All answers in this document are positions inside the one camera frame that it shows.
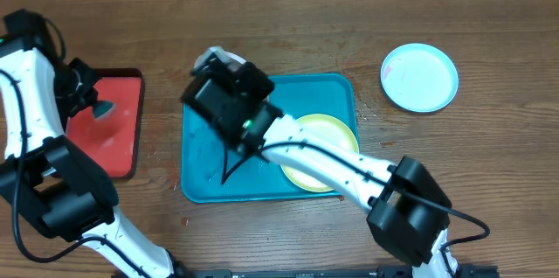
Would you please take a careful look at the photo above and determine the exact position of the yellow-green plate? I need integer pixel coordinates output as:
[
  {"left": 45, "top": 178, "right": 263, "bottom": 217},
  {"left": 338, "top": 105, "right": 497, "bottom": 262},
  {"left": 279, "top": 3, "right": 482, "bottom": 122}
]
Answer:
[{"left": 280, "top": 114, "right": 359, "bottom": 193}]

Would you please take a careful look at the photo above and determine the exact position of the teal plastic tray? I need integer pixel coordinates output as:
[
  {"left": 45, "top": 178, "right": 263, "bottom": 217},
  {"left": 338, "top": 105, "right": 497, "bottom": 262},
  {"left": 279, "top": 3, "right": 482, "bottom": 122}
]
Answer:
[{"left": 181, "top": 73, "right": 358, "bottom": 204}]

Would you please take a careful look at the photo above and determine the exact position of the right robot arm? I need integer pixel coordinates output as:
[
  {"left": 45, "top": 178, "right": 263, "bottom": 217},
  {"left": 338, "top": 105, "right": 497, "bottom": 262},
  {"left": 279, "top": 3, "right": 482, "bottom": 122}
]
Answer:
[{"left": 181, "top": 46, "right": 459, "bottom": 277}]

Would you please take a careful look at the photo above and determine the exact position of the white plate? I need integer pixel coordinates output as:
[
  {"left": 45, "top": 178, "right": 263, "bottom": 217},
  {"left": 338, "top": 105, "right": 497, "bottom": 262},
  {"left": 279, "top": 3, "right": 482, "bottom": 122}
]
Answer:
[{"left": 193, "top": 52, "right": 246, "bottom": 71}]

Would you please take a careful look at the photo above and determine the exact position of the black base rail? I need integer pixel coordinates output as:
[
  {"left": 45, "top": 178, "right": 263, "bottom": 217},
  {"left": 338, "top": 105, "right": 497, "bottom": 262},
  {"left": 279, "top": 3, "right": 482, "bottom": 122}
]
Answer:
[{"left": 186, "top": 264, "right": 500, "bottom": 278}]

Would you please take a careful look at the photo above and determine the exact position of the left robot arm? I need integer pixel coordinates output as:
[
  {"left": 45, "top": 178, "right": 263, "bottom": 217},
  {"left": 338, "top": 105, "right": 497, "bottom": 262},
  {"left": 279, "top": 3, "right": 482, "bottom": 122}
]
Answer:
[{"left": 1, "top": 9, "right": 193, "bottom": 277}]

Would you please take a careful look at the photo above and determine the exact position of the light blue plate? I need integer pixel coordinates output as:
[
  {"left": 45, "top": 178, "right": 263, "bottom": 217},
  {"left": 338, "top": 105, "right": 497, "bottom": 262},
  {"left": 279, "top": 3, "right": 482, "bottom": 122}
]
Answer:
[{"left": 379, "top": 43, "right": 459, "bottom": 114}]

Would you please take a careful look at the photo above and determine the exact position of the red water tray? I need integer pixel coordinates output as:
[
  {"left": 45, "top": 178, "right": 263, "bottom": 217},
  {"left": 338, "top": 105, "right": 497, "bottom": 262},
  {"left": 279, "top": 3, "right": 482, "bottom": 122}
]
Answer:
[{"left": 66, "top": 68, "right": 145, "bottom": 179}]

